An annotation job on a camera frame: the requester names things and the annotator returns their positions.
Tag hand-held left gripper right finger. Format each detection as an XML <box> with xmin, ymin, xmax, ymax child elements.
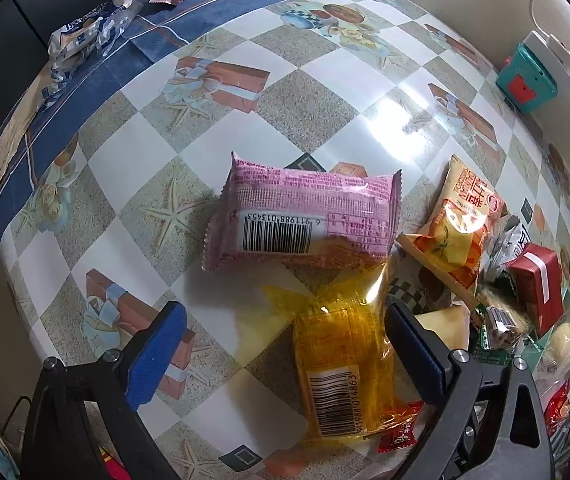
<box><xmin>385</xmin><ymin>303</ymin><xmax>556</xmax><ymax>480</ymax></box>

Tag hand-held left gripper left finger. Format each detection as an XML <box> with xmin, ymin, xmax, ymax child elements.
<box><xmin>21</xmin><ymin>301</ymin><xmax>187</xmax><ymax>480</ymax></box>

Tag yellow snack packet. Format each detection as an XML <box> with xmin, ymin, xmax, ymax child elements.
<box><xmin>263</xmin><ymin>260</ymin><xmax>423</xmax><ymax>442</ymax></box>

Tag orange snack packet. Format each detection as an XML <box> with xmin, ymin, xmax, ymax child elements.
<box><xmin>396</xmin><ymin>155</ymin><xmax>508</xmax><ymax>306</ymax></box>

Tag large pink snack packet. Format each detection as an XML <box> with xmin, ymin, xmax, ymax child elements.
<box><xmin>202</xmin><ymin>151</ymin><xmax>403</xmax><ymax>272</ymax></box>

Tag cream snack packet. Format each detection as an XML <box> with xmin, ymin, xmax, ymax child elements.
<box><xmin>414</xmin><ymin>304</ymin><xmax>472</xmax><ymax>352</ymax></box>

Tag small red candy packet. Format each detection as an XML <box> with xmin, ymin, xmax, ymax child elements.
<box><xmin>378</xmin><ymin>402</ymin><xmax>423</xmax><ymax>453</ymax></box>

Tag brown bar in clear wrapper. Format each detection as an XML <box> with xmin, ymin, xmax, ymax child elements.
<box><xmin>479</xmin><ymin>302</ymin><xmax>532</xmax><ymax>351</ymax></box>

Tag red box with white band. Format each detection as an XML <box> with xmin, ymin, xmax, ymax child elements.
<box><xmin>506</xmin><ymin>243</ymin><xmax>564</xmax><ymax>338</ymax></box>

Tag green and white snack packet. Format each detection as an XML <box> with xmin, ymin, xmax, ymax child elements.
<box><xmin>487</xmin><ymin>216</ymin><xmax>536</xmax><ymax>281</ymax></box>

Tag round white cake packet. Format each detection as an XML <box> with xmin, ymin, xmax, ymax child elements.
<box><xmin>540</xmin><ymin>322</ymin><xmax>570</xmax><ymax>376</ymax></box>

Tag red snack packet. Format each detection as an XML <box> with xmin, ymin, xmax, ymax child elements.
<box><xmin>544</xmin><ymin>380</ymin><xmax>570</xmax><ymax>437</ymax></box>

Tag teal box with red label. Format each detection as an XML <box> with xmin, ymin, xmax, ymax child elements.
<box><xmin>496</xmin><ymin>42</ymin><xmax>560</xmax><ymax>113</ymax></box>

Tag white power strip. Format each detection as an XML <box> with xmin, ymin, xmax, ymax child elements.
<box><xmin>522</xmin><ymin>30</ymin><xmax>570</xmax><ymax>111</ymax></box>

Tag blue and white snack packet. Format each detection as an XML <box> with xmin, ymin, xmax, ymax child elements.
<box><xmin>47</xmin><ymin>0</ymin><xmax>143</xmax><ymax>68</ymax></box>

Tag dark blue furniture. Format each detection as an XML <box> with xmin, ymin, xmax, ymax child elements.
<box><xmin>0</xmin><ymin>0</ymin><xmax>122</xmax><ymax>128</ymax></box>

